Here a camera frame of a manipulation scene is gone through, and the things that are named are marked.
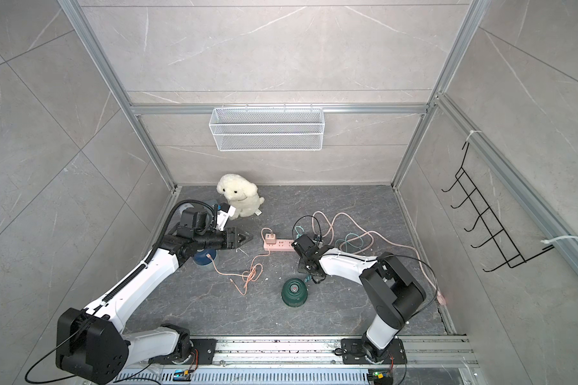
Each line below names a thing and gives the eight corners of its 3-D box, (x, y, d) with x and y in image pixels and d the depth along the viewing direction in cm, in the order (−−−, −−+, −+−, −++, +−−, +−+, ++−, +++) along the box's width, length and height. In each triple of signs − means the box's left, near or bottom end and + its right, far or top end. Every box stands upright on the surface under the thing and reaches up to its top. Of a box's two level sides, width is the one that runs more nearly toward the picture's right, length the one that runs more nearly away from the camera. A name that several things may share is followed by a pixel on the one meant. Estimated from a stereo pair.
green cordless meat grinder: (279, 305, 85) (278, 294, 76) (290, 286, 89) (289, 274, 80) (298, 315, 82) (299, 305, 74) (308, 296, 87) (309, 284, 78)
